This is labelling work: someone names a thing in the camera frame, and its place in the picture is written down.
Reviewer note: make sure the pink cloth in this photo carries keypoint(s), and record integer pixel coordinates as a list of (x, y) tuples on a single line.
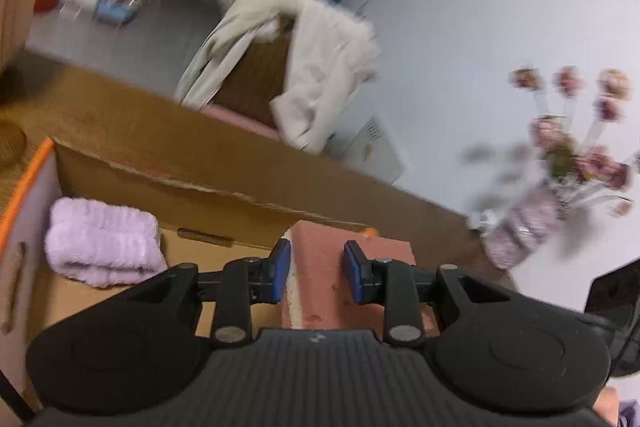
[(320, 257)]

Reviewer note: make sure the brown chair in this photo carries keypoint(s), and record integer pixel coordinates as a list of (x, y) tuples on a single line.
[(255, 77)]

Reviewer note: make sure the artificial flower bouquet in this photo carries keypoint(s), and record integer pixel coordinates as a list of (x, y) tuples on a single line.
[(560, 142)]

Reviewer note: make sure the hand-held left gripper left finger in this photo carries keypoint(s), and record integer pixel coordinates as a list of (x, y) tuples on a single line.
[(281, 269)]

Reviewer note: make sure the white coat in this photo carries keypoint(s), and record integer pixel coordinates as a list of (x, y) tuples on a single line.
[(320, 57)]

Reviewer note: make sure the lilac folded towel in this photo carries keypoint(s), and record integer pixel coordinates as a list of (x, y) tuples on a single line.
[(100, 237)]

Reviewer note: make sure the red cardboard box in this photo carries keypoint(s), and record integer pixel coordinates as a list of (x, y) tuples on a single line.
[(150, 187)]

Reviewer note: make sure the blue dustpan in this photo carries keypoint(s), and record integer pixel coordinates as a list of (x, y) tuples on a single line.
[(112, 11)]

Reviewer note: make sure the white carton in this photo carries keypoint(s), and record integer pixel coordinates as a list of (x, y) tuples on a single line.
[(375, 152)]

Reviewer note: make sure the pink vase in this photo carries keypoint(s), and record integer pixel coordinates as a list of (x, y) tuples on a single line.
[(525, 227)]

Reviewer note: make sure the round brown coaster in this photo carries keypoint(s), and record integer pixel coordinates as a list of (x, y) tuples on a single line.
[(11, 144)]

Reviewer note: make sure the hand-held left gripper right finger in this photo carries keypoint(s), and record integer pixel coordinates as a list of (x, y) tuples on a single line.
[(354, 277)]

